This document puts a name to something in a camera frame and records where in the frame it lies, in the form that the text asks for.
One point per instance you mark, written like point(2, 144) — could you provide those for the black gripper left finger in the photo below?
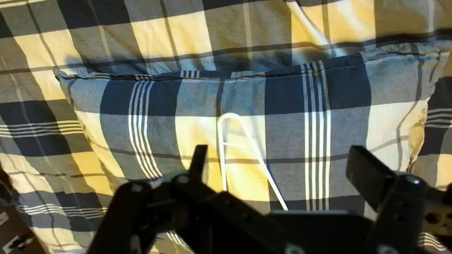
point(142, 216)

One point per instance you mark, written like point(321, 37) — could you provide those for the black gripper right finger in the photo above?
point(400, 212)

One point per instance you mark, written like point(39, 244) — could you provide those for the plaid pillow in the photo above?
point(283, 122)

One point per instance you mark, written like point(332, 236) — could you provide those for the white plastic hanger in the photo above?
point(225, 123)

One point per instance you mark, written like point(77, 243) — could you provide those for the plaid yellow grey bedspread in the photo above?
point(164, 33)

